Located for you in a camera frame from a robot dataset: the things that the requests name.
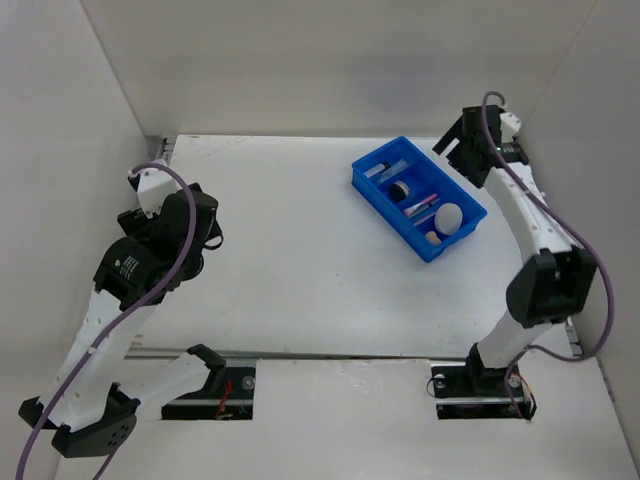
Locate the round cream powder puff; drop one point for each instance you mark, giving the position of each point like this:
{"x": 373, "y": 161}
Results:
{"x": 448, "y": 219}

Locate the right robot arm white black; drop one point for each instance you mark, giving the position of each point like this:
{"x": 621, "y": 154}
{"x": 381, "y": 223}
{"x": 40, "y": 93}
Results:
{"x": 556, "y": 273}

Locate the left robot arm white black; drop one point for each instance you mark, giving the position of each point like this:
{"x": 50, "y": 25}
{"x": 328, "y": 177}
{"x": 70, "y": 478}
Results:
{"x": 90, "y": 413}

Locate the pink brow brush pen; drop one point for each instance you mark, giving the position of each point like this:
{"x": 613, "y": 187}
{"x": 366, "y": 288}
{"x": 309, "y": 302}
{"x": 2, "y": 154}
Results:
{"x": 423, "y": 204}

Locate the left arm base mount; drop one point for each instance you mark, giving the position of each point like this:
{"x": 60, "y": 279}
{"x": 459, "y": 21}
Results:
{"x": 226, "y": 395}

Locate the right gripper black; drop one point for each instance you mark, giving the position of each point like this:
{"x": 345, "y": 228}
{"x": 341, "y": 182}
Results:
{"x": 456, "y": 132}

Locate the pink pencil stick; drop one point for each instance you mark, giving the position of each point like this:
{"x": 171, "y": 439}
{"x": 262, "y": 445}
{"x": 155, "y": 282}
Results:
{"x": 424, "y": 219}

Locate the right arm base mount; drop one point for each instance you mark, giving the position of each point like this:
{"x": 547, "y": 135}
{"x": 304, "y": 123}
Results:
{"x": 459, "y": 396}

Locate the clear tube with blue inside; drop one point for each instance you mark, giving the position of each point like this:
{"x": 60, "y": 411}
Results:
{"x": 393, "y": 170}

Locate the blue plastic organizer tray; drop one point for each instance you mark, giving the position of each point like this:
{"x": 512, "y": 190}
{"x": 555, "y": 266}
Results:
{"x": 424, "y": 178}

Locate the round powder jar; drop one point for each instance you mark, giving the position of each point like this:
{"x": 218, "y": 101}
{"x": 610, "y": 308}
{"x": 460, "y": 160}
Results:
{"x": 398, "y": 191}

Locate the clear bottle with black cap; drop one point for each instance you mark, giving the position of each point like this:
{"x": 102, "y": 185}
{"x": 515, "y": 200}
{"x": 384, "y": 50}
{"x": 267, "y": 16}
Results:
{"x": 377, "y": 169}

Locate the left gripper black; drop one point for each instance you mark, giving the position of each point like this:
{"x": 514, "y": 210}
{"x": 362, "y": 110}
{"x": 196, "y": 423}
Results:
{"x": 140, "y": 223}

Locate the peach makeup sponge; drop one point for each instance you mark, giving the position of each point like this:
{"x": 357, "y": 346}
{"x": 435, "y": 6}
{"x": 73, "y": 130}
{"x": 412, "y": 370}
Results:
{"x": 433, "y": 238}

